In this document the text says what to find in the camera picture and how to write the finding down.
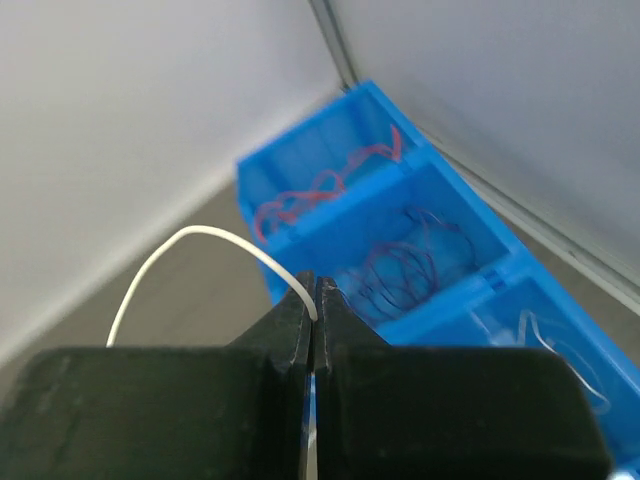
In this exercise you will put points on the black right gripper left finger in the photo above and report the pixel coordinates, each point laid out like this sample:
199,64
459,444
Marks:
238,411

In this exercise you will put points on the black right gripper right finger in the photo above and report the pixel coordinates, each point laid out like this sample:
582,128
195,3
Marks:
391,412

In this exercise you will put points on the blue plastic compartment bin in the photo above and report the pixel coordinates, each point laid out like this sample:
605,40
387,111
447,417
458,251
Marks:
358,194

